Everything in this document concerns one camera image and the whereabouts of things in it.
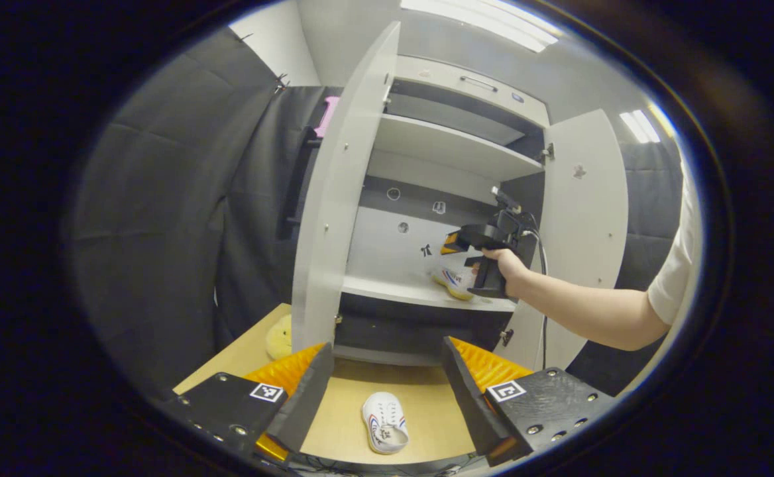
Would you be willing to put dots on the grey shoe cabinet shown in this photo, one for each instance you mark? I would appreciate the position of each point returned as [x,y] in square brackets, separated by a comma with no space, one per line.
[440,149]

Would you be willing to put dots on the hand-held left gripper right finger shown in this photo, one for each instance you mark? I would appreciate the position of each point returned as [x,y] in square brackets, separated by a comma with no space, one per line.
[470,404]

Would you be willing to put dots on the small ceiling light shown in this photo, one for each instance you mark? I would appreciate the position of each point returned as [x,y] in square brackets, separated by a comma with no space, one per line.
[639,126]

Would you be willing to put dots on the long ceiling light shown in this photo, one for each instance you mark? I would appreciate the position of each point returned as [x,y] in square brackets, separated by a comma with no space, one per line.
[486,23]

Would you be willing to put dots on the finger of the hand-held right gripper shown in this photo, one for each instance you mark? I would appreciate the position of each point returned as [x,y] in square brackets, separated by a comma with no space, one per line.
[452,242]

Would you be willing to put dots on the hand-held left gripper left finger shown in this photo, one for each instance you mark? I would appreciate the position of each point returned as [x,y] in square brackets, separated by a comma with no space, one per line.
[304,404]

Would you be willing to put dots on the white canvas shoe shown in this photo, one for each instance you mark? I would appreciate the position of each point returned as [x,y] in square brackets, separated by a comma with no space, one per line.
[384,424]
[456,281]

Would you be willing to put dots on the yellow pineapple plush toy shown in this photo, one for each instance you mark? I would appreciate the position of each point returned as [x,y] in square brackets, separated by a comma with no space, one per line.
[279,338]

